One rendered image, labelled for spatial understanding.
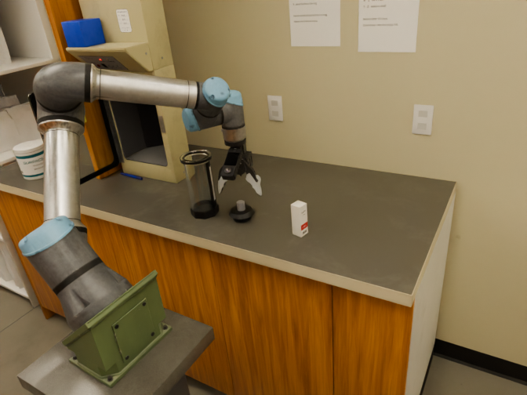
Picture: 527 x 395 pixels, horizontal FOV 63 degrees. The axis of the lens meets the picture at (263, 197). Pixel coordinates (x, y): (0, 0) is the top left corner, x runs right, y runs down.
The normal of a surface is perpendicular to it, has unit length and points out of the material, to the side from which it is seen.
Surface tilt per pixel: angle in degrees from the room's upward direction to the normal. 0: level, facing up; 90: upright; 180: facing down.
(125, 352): 90
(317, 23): 90
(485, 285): 90
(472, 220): 90
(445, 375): 0
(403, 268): 1
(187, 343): 0
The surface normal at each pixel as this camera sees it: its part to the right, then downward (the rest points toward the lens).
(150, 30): 0.86, 0.17
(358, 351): -0.50, 0.44
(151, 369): -0.08, -0.88
